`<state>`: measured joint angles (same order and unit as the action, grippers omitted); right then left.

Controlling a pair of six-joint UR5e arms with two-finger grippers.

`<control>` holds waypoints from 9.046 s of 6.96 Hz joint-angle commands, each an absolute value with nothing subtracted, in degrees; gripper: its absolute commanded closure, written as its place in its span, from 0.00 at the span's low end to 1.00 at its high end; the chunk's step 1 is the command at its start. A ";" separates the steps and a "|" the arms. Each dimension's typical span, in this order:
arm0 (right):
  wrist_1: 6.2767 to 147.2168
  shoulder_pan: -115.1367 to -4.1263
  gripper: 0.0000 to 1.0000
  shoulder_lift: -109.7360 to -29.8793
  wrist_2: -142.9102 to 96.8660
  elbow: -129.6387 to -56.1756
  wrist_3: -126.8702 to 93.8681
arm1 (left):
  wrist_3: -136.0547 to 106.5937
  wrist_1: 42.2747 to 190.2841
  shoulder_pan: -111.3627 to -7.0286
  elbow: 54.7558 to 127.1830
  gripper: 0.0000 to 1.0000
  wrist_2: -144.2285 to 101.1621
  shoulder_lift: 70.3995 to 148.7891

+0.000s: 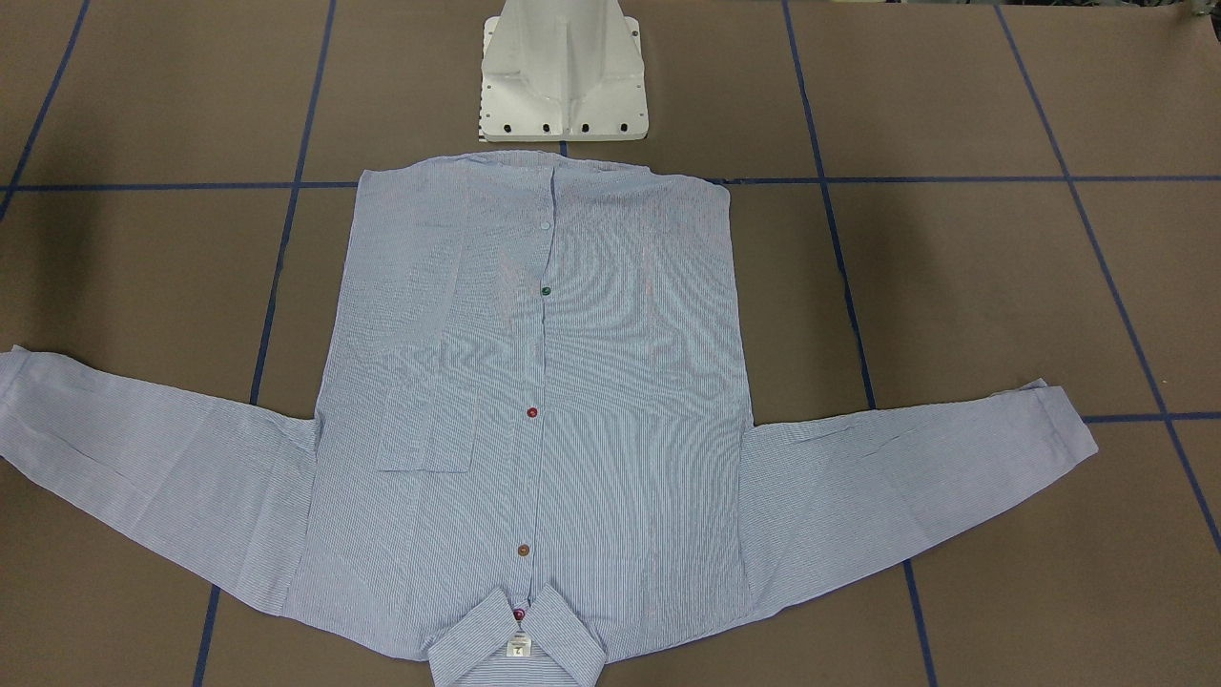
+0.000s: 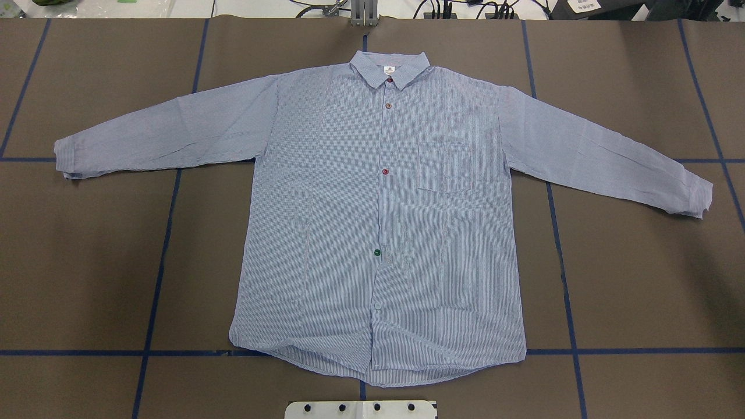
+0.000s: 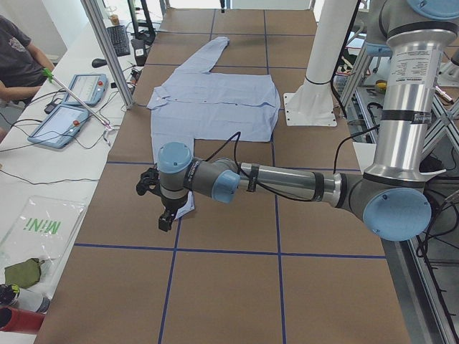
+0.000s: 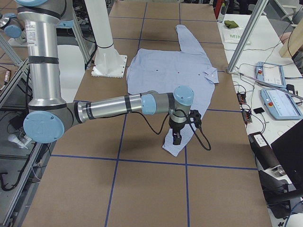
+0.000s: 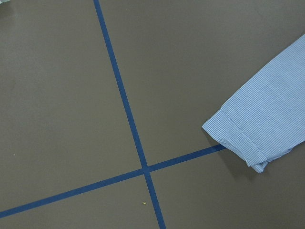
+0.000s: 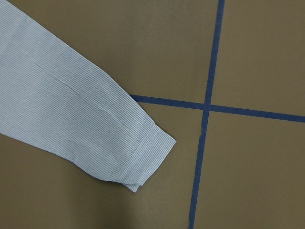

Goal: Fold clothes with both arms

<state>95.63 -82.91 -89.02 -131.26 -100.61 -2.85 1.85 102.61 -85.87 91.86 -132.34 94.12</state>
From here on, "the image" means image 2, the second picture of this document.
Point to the light blue striped shirt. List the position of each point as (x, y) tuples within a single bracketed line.
[(380, 244)]

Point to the dark grey device with label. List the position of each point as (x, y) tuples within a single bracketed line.
[(598, 10)]

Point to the green object at edge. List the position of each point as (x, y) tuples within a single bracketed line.
[(50, 3)]

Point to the grey aluminium frame post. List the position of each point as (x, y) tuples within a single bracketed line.
[(363, 13)]

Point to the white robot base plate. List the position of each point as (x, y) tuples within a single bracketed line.
[(363, 409)]

